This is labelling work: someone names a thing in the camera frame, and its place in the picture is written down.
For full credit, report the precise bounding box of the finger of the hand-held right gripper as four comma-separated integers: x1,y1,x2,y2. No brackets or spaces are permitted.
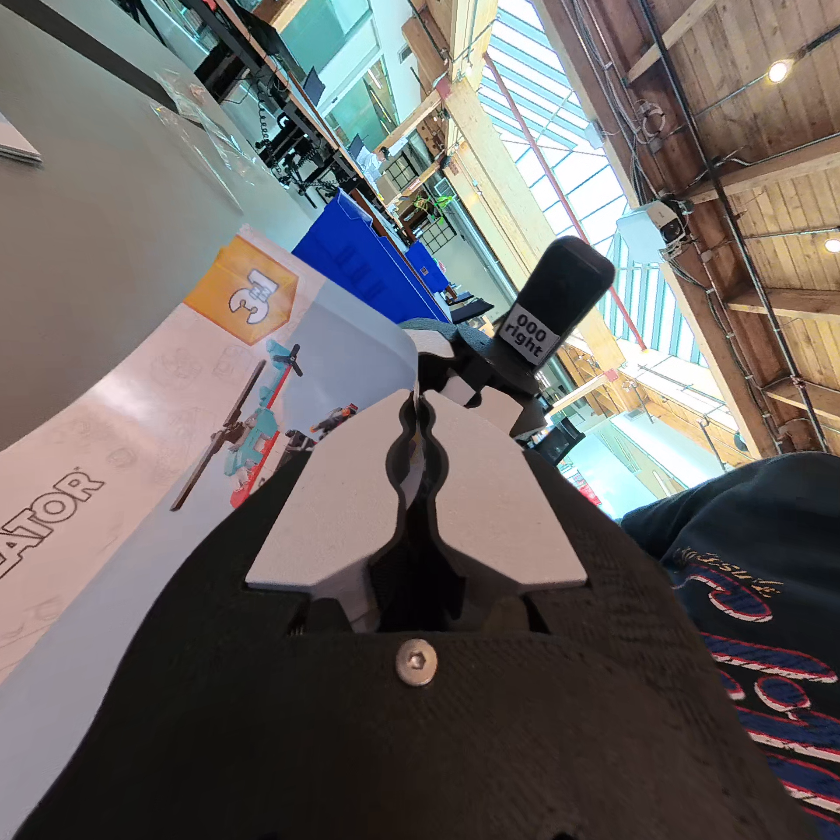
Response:
402,319,460,396
444,375,492,408

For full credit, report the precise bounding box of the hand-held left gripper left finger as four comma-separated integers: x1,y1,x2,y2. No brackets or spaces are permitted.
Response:
245,388,421,623

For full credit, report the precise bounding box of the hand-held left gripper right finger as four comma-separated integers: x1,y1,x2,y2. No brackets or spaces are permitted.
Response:
420,390,589,626

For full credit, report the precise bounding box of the helicopter cover instruction booklet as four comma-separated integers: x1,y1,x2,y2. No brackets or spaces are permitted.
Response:
0,223,421,685

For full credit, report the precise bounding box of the blue plastic bin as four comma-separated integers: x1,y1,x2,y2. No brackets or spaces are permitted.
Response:
292,189,455,326

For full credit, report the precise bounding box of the long wooden workbench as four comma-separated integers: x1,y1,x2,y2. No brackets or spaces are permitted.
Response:
187,0,411,227

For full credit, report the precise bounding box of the person's dark printed sweatshirt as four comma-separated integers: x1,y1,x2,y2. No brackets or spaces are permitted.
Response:
620,451,840,840

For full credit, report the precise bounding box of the clear plastic bag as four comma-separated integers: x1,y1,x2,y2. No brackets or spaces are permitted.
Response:
150,69,263,206

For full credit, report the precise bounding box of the car cover instruction booklet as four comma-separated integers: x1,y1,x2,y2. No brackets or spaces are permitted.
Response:
0,112,44,165

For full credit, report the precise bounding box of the white ceiling security camera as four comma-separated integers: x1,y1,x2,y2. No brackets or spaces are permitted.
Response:
616,197,698,265

